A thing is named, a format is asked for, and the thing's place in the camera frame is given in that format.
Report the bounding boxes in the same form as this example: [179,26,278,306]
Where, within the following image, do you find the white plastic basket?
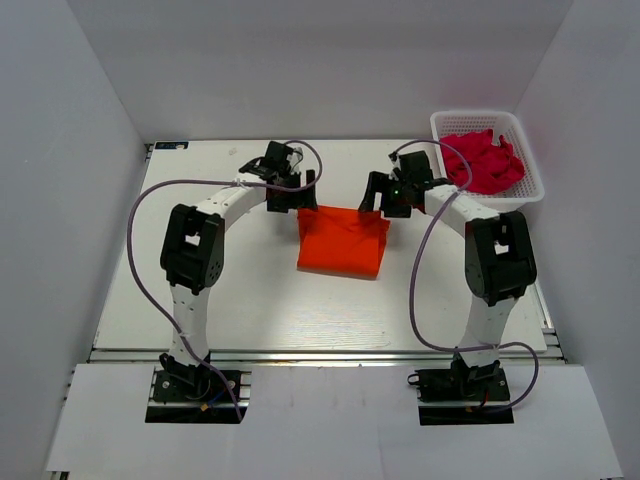
[430,110,545,211]

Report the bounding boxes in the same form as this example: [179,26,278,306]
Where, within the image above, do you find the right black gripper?
[360,171,414,218]

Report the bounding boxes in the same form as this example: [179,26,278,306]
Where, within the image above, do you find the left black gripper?
[268,170,318,214]

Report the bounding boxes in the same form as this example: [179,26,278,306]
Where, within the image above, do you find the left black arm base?
[151,354,232,406]

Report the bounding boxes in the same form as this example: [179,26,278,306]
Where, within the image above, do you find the orange t shirt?
[297,206,391,280]

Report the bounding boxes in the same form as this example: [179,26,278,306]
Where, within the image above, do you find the magenta t shirt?
[441,129,525,195]

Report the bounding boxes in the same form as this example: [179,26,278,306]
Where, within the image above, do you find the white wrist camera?
[389,152,404,181]
[288,147,304,170]

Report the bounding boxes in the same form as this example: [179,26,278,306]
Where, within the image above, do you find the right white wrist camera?
[389,152,404,181]

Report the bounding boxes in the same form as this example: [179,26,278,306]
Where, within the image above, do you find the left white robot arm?
[160,141,317,399]

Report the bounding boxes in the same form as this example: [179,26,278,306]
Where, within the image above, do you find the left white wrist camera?
[288,147,304,170]

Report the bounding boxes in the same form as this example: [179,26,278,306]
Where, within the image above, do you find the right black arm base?
[407,356,510,405]

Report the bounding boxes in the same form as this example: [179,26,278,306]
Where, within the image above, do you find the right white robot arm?
[359,151,537,399]

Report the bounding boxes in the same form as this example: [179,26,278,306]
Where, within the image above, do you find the blue label sticker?
[154,141,189,150]

